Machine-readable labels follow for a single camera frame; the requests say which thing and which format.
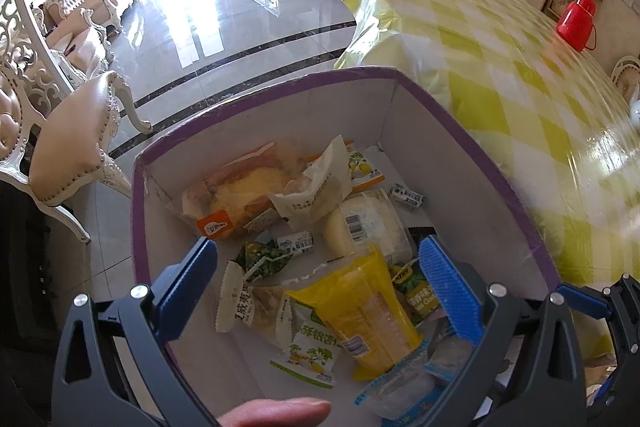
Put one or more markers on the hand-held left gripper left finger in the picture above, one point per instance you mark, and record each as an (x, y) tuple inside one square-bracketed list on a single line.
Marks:
[(187, 277)]

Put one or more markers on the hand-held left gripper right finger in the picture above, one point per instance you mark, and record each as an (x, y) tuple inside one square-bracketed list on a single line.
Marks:
[(445, 287)]

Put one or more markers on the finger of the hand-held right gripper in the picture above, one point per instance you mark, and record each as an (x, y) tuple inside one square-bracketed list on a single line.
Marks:
[(620, 387), (582, 299)]

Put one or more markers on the yellow snack packet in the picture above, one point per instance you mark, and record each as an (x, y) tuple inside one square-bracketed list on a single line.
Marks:
[(360, 312)]

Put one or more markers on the orange bread bag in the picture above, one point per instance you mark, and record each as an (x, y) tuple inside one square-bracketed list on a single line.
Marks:
[(240, 197)]

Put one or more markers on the white box with purple rim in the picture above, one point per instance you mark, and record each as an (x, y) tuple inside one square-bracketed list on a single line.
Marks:
[(225, 147)]

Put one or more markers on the person's left hand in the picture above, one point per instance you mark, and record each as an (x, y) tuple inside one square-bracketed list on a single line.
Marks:
[(280, 412)]

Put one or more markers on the green and yellow packet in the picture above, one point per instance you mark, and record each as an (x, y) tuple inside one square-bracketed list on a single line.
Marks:
[(412, 294)]

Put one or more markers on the white packet with black print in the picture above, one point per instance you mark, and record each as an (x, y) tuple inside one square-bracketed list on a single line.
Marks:
[(240, 302)]

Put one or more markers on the green pea packet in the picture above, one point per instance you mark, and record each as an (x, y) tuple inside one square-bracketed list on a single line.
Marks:
[(260, 257)]

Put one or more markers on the round white pastry packet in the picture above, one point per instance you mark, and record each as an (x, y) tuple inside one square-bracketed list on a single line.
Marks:
[(372, 219)]

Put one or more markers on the clear blue packet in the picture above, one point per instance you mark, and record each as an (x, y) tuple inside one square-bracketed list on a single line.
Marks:
[(400, 387)]

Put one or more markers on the white and green snack packet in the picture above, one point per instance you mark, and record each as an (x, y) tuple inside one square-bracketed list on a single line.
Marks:
[(305, 347)]

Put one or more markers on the white packet with lemon print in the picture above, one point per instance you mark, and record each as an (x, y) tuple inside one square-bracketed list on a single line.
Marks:
[(367, 169)]

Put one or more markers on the crumpled white wrapper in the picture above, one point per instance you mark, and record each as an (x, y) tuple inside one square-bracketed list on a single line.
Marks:
[(312, 197)]

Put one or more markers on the dark object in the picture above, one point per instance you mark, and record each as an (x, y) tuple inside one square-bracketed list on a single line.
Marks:
[(30, 267)]

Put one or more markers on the beige leather ornate chair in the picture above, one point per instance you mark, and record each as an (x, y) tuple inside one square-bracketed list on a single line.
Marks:
[(70, 132)]

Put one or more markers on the yellow checkered tablecloth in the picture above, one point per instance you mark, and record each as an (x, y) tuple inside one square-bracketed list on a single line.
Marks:
[(500, 82)]

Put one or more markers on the white ornate tufted chair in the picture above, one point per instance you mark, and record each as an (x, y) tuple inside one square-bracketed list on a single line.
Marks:
[(625, 72)]

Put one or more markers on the beige ornate armchair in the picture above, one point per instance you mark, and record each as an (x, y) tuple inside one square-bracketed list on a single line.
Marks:
[(82, 52)]

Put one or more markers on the red thermos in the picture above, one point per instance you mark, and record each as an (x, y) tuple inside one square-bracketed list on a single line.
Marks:
[(575, 22)]

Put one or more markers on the white carved partition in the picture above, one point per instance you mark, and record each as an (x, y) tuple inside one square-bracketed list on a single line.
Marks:
[(27, 37)]

